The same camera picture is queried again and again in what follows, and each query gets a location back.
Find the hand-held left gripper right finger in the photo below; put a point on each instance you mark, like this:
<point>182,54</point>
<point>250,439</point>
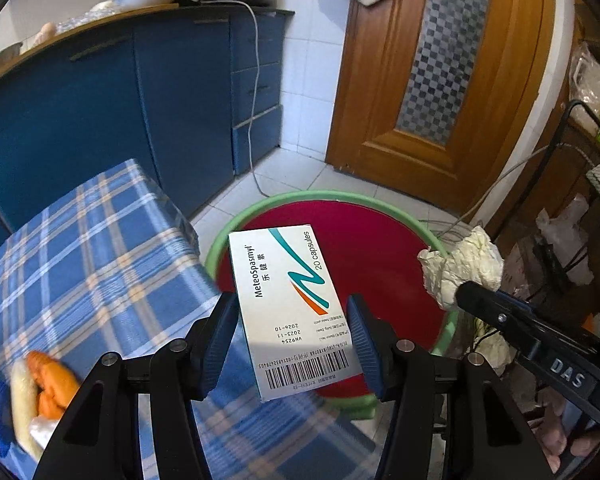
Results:
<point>367,350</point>

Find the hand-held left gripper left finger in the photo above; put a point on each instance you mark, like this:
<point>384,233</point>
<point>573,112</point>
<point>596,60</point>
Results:
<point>215,350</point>

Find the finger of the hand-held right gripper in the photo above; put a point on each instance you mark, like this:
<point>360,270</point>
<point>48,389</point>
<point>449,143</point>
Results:
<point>495,310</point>

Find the cream paper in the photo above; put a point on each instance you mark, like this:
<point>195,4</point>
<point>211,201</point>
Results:
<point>460,265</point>

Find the white medicine box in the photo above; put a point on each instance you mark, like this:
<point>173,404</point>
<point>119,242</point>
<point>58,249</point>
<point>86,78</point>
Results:
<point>290,310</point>

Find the red basin with green rim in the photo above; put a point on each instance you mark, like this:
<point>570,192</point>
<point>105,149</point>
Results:
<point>380,245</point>

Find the person's right hand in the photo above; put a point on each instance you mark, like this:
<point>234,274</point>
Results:
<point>555,442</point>

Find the clear plastic bag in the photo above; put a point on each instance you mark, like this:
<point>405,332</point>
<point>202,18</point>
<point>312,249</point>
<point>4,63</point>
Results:
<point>567,240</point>

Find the small orange plastic bag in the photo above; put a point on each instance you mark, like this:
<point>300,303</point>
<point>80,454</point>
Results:
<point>55,375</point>

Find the blue plaid tablecloth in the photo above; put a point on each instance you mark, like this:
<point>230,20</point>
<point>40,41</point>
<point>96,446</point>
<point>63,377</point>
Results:
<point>80,260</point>

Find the black metal rack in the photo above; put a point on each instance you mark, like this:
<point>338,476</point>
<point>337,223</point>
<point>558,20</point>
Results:
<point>562,135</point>

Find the white plastic packet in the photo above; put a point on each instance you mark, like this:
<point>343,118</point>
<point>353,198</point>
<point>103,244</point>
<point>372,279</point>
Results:
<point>42,430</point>

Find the pale yellow sponge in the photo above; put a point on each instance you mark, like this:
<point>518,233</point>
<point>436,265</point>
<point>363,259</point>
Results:
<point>22,400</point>

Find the wooden door with glass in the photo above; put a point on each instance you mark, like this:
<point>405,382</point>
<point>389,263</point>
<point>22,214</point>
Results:
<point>380,110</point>

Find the white plastic bag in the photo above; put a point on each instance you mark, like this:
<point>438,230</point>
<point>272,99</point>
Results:
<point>592,85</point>

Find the clear plastic tray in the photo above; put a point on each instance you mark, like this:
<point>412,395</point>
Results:
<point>80,24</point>

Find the egg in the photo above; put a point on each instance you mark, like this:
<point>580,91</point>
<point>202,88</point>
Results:
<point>45,34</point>

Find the steel bowl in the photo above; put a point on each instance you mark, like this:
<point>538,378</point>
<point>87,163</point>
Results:
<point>0,62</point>

